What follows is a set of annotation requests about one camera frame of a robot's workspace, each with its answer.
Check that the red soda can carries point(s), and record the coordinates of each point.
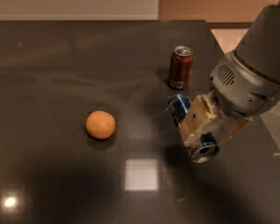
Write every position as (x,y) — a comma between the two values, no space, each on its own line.
(181,62)

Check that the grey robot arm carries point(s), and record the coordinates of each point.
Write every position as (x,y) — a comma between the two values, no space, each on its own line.
(260,47)

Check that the orange fruit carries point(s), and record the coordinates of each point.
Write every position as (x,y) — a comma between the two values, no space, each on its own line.
(100,124)

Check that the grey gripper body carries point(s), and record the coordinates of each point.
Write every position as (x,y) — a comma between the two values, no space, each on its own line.
(244,89)

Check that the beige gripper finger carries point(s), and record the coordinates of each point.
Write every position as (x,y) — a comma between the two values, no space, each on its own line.
(203,117)
(230,128)

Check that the blue silver redbull can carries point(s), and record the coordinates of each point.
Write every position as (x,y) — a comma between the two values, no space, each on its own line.
(206,147)

